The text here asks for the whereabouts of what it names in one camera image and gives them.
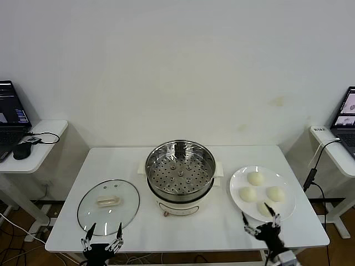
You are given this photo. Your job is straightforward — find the glass lid with cream handle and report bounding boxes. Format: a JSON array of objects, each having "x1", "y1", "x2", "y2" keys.
[{"x1": 77, "y1": 179, "x2": 141, "y2": 237}]

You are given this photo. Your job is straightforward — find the white side table with mouse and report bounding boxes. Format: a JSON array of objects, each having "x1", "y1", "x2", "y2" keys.
[{"x1": 0, "y1": 119, "x2": 69, "y2": 233}]

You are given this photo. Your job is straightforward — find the white main table frame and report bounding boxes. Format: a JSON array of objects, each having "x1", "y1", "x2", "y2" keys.
[{"x1": 66, "y1": 249, "x2": 306, "y2": 266}]

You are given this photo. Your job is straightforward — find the black computer mouse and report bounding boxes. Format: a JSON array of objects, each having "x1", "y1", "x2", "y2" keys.
[{"x1": 13, "y1": 140, "x2": 32, "y2": 161}]

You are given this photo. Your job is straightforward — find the cream electric cooker pot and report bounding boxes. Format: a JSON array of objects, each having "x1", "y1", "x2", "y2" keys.
[{"x1": 146, "y1": 177, "x2": 222, "y2": 218}]

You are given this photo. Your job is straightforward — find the white side table with label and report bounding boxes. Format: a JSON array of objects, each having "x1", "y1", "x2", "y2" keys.
[{"x1": 310, "y1": 125, "x2": 355, "y2": 239}]

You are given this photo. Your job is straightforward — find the stainless steel steamer basket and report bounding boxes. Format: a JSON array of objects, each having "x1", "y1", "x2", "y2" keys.
[{"x1": 137, "y1": 140, "x2": 224, "y2": 202}]

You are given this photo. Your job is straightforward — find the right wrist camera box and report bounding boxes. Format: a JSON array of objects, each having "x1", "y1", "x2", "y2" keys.
[{"x1": 278, "y1": 252, "x2": 297, "y2": 266}]

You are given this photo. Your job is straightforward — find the white round plate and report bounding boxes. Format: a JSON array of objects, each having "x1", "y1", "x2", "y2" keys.
[{"x1": 229, "y1": 165, "x2": 296, "y2": 223}]

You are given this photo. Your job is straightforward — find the grey laptop with camera views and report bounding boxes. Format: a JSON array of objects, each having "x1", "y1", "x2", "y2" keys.
[{"x1": 329, "y1": 86, "x2": 355, "y2": 161}]

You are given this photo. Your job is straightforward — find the white steamed baozi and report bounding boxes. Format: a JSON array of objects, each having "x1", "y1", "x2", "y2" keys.
[
  {"x1": 247, "y1": 171, "x2": 265, "y2": 186},
  {"x1": 256, "y1": 201, "x2": 275, "y2": 218},
  {"x1": 239, "y1": 186, "x2": 258, "y2": 203},
  {"x1": 266, "y1": 186, "x2": 286, "y2": 202}
]

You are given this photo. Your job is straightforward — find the white laptop cable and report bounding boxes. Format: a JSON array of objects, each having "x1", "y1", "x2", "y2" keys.
[{"x1": 310, "y1": 137, "x2": 341, "y2": 167}]

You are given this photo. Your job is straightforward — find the black laptop with dark screen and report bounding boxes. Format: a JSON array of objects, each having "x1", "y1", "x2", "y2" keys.
[{"x1": 0, "y1": 80, "x2": 33, "y2": 163}]

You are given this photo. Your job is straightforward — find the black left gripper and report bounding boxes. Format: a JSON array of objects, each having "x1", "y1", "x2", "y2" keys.
[{"x1": 80, "y1": 222, "x2": 125, "y2": 266}]

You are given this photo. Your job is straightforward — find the white floor power strip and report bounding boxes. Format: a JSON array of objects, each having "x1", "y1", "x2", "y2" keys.
[{"x1": 24, "y1": 226, "x2": 53, "y2": 244}]

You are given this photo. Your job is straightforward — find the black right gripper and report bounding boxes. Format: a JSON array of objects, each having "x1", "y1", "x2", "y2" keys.
[{"x1": 241, "y1": 202, "x2": 286, "y2": 252}]

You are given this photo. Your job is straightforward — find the white coiled floor cable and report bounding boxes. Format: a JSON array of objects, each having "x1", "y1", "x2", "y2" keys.
[{"x1": 110, "y1": 253, "x2": 167, "y2": 264}]

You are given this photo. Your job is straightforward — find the black cable with adapter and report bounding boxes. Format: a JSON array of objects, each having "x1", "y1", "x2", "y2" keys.
[{"x1": 302, "y1": 139, "x2": 331, "y2": 231}]

